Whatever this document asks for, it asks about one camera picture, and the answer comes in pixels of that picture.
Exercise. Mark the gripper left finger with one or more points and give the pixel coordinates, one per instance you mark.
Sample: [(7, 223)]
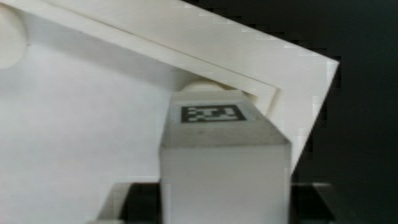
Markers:
[(132, 204)]

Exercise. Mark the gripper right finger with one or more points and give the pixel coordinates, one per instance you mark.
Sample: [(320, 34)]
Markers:
[(309, 207)]

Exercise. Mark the white leg with tag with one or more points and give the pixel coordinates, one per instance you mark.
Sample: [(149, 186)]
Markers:
[(224, 160)]

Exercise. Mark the white square tabletop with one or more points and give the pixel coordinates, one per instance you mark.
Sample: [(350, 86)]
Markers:
[(98, 57)]

